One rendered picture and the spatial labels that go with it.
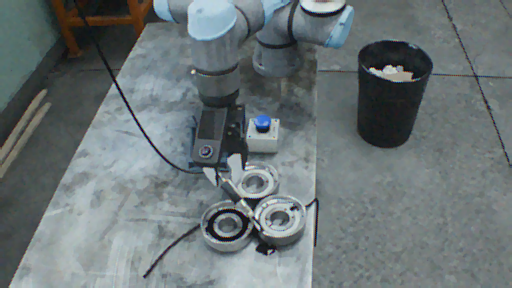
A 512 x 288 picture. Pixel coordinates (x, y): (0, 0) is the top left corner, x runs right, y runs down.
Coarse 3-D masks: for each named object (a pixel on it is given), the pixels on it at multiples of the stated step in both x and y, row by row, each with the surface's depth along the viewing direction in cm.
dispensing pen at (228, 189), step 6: (222, 174) 88; (222, 180) 88; (222, 186) 86; (228, 186) 86; (228, 192) 86; (234, 192) 86; (234, 198) 86; (240, 198) 86; (234, 204) 86; (240, 204) 88; (246, 204) 88; (246, 210) 88; (252, 216) 88; (258, 222) 88
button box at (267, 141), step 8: (272, 120) 108; (256, 128) 106; (272, 128) 106; (248, 136) 105; (256, 136) 105; (264, 136) 105; (272, 136) 104; (248, 144) 106; (256, 144) 105; (264, 144) 105; (272, 144) 105; (264, 152) 107; (272, 152) 107
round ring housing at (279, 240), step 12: (264, 204) 92; (288, 204) 92; (300, 204) 90; (276, 216) 92; (288, 216) 91; (300, 216) 90; (276, 228) 88; (288, 228) 88; (300, 228) 86; (264, 240) 88; (276, 240) 86; (288, 240) 86
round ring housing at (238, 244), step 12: (216, 204) 92; (228, 204) 93; (204, 216) 90; (228, 216) 91; (204, 228) 89; (216, 228) 89; (240, 228) 88; (252, 228) 87; (216, 240) 87; (240, 240) 85
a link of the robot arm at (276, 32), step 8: (272, 0) 114; (280, 0) 114; (288, 0) 114; (296, 0) 115; (280, 8) 115; (288, 8) 115; (296, 8) 114; (272, 16) 116; (280, 16) 116; (288, 16) 115; (272, 24) 118; (280, 24) 117; (288, 24) 116; (264, 32) 121; (272, 32) 120; (280, 32) 119; (288, 32) 117; (264, 40) 123; (272, 40) 122; (280, 40) 121; (288, 40) 122
